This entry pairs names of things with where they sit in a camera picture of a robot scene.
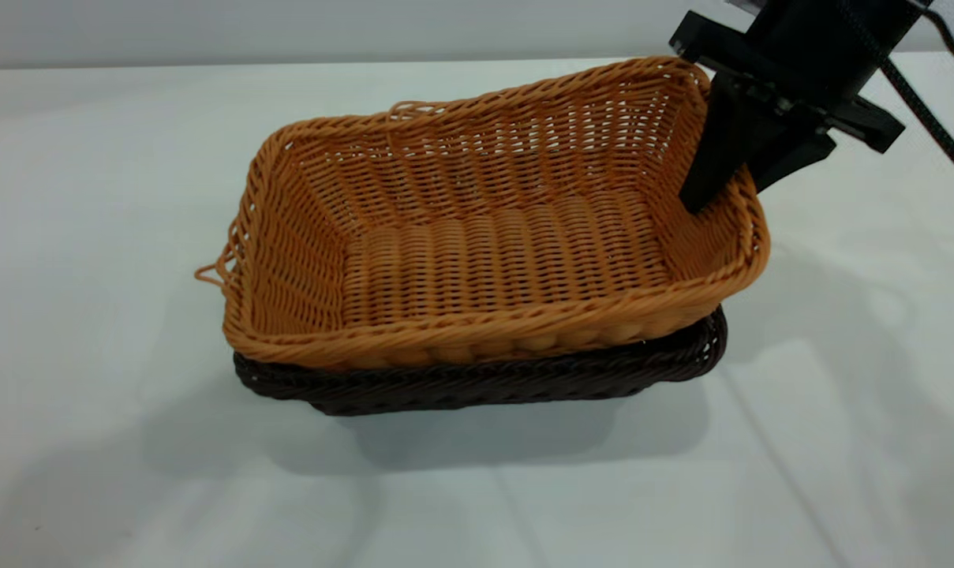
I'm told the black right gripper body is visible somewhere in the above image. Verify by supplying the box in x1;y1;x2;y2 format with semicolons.
669;0;921;154

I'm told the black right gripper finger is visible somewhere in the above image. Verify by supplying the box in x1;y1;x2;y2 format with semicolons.
679;72;770;215
748;125;837;193

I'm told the orange wicker basket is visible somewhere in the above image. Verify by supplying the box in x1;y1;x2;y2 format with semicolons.
194;55;771;372

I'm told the black wicker basket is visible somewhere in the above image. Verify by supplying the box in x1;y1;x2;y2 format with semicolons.
233;306;728;417

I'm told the black braided cable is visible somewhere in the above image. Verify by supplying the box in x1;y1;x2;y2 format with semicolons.
840;0;954;196

